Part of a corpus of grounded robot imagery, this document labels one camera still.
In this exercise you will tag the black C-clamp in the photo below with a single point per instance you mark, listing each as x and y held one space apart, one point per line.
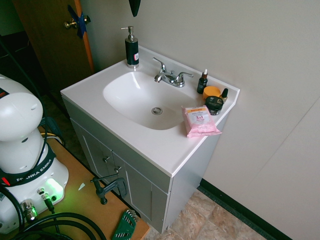
111 187

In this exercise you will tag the dark dropper bottle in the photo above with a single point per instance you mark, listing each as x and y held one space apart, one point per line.
202 83

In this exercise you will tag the brass door knob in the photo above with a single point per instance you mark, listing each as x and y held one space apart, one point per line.
70 24

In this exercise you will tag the metal cabinet knob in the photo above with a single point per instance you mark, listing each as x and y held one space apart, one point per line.
106 159
117 169

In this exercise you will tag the black cosmetic jar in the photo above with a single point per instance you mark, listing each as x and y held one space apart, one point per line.
213 105

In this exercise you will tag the blue tape strips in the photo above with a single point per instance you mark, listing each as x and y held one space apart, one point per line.
79 23

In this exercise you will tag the orange lidded jar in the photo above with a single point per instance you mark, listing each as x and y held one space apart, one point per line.
211 91

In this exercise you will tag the small dark gold-neck bottle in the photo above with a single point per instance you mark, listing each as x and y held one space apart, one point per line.
224 96

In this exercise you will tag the green hex key set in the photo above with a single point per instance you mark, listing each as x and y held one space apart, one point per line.
124 225

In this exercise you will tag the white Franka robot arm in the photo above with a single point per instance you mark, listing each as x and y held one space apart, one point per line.
22 120

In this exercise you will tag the brown wooden door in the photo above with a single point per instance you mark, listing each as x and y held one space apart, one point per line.
50 55

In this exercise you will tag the white sink vanity cabinet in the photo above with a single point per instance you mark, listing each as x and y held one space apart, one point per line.
150 155

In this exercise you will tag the pink wipes pack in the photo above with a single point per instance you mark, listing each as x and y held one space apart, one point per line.
200 122

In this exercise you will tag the chrome sink drain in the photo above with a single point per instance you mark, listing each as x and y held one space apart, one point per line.
157 110

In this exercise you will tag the black wall baseboard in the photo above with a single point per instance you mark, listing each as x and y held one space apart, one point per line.
240 207

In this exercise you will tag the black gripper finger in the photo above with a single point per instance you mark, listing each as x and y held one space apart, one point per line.
135 7

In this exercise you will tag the dark green sanitizer pump bottle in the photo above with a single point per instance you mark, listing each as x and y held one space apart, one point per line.
132 51

